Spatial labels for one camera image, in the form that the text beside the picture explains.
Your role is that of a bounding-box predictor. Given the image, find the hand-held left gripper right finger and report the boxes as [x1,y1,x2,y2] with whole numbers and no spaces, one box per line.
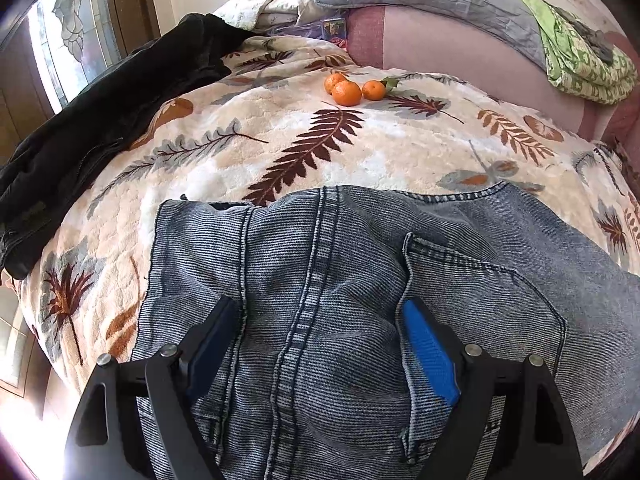
[401,299,585,480]

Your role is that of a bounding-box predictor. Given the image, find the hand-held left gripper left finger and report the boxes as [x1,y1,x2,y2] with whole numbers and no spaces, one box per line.
[64,296,241,480]

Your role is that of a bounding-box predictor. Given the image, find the blue denim pants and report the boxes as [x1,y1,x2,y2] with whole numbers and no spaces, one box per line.
[131,185,640,480]

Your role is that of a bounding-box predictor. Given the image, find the leaf print fleece blanket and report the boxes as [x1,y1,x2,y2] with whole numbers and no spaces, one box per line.
[20,35,640,396]

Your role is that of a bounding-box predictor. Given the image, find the black jacket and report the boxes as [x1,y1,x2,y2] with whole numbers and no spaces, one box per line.
[0,12,261,281]

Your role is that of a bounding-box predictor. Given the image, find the tangerine with green leaf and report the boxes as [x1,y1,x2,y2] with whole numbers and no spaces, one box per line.
[362,76,402,101]

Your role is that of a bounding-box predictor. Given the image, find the large tangerine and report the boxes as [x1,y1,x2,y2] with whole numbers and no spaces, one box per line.
[331,80,362,107]

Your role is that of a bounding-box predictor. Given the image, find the pink bed sheet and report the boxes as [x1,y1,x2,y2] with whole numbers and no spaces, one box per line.
[345,5,640,161]

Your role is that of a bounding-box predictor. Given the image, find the green patterned cloth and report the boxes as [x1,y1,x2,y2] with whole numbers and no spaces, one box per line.
[504,0,638,106]

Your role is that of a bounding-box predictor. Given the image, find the small colourful packet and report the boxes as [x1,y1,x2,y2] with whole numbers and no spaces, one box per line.
[320,17,349,50]

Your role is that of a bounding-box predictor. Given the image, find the white floral quilt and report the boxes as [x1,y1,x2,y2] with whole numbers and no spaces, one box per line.
[212,0,351,36]

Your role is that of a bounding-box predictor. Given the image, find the dark grey cloth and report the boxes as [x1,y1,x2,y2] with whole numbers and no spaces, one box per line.
[565,15,613,63]

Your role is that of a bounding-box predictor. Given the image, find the stained glass window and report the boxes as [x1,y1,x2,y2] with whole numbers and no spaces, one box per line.
[27,0,126,111]

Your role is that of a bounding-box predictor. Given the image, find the wooden window frame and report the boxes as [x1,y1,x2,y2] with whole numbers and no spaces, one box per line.
[0,0,163,171]

